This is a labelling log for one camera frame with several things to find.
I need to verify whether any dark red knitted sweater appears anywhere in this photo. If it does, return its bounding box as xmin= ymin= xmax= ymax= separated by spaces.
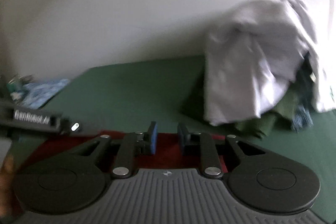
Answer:
xmin=23 ymin=130 xmax=228 ymax=175

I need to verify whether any person's left hand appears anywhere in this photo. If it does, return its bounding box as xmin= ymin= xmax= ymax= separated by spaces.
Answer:
xmin=0 ymin=155 xmax=15 ymax=218

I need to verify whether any blue patterned cloth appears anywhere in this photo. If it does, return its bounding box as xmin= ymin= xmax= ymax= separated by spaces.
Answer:
xmin=20 ymin=79 xmax=71 ymax=109

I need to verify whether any green knitted garment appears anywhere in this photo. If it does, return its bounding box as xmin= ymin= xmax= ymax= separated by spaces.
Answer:
xmin=235 ymin=88 xmax=303 ymax=139

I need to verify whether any blue knitted garment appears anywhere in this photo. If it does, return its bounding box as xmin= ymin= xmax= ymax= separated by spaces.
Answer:
xmin=291 ymin=54 xmax=314 ymax=132

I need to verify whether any white crumpled garment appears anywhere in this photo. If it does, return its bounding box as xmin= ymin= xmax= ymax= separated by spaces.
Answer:
xmin=204 ymin=0 xmax=335 ymax=126

